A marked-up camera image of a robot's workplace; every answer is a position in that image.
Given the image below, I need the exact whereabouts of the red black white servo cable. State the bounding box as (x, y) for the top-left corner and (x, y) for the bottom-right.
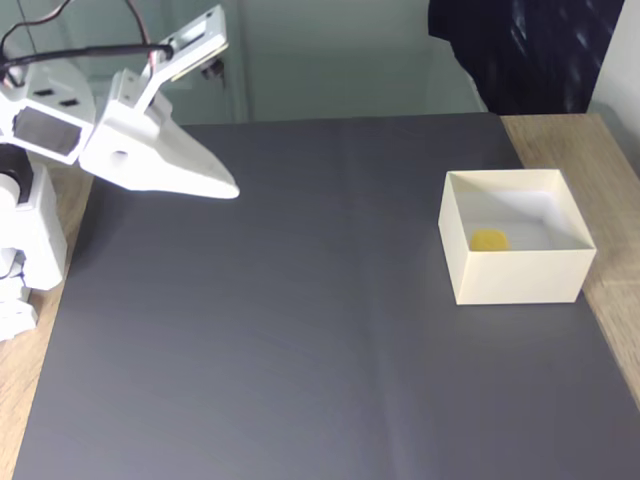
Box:
(0, 0), (167, 89)

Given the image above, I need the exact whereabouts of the black camera cable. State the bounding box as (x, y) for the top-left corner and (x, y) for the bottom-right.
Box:
(0, 43), (176, 72)

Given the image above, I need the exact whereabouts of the white open box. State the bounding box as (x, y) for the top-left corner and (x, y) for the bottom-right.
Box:
(438, 168), (598, 307)

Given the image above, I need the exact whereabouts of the yellow cube block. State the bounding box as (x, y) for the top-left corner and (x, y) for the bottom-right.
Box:
(468, 228), (512, 253)

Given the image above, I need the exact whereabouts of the dark hanging cloth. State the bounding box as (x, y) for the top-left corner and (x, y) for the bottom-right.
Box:
(427, 0), (626, 116)

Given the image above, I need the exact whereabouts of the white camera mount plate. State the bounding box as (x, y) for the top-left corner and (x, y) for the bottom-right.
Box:
(107, 4), (231, 122)

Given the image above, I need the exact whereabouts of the pale green panelled door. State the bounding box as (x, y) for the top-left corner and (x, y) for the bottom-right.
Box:
(17, 0), (247, 127)

